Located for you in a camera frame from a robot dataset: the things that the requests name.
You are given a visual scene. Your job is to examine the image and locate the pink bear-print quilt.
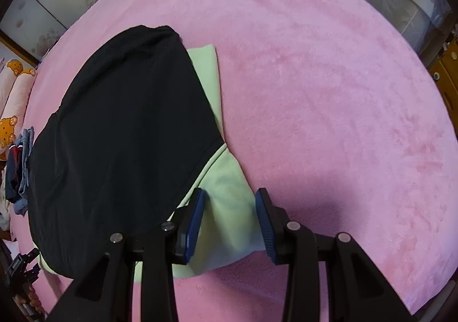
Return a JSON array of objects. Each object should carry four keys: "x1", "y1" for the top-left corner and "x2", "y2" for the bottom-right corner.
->
[{"x1": 0, "y1": 59, "x2": 36, "y2": 161}]

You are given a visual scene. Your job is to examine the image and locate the green and black jacket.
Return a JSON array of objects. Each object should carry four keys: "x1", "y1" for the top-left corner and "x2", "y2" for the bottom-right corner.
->
[{"x1": 27, "y1": 24, "x2": 267, "y2": 280}]

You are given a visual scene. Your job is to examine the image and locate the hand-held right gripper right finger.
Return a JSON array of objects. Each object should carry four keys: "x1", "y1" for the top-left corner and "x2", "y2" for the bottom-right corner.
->
[{"x1": 255, "y1": 188, "x2": 417, "y2": 322}]

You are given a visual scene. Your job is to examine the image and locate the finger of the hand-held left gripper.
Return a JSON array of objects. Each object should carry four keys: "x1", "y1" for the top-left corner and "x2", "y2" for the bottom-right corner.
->
[{"x1": 19, "y1": 248, "x2": 41, "y2": 265}]

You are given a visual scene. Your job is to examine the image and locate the pink fleece blanket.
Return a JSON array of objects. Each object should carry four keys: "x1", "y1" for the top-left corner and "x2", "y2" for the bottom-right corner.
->
[{"x1": 9, "y1": 0, "x2": 455, "y2": 322}]

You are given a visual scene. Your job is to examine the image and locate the folded blue jeans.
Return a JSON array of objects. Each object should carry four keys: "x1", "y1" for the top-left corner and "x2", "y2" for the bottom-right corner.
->
[{"x1": 14, "y1": 127, "x2": 36, "y2": 217}]

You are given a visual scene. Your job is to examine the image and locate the person's left hand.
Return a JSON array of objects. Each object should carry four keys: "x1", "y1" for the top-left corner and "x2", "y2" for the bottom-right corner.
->
[{"x1": 21, "y1": 282, "x2": 46, "y2": 316}]

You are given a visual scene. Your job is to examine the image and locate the white crumpled cloth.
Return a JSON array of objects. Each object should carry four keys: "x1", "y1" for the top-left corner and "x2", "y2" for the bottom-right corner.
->
[{"x1": 0, "y1": 197, "x2": 11, "y2": 233}]

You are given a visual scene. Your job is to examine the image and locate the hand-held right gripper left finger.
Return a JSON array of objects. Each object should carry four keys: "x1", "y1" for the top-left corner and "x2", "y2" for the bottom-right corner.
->
[{"x1": 45, "y1": 187, "x2": 207, "y2": 322}]

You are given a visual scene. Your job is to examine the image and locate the yellow wooden cabinet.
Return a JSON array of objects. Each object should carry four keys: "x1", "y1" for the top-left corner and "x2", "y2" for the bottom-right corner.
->
[{"x1": 427, "y1": 36, "x2": 458, "y2": 115}]

